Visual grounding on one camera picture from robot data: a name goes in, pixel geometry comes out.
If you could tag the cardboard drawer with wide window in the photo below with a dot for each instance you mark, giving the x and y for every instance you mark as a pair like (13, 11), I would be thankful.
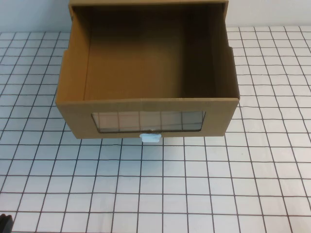
(73, 114)

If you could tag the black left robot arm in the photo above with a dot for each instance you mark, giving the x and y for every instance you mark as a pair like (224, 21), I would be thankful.
(5, 224)

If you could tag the white grid tablecloth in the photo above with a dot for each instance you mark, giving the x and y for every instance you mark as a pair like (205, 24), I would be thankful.
(155, 189)

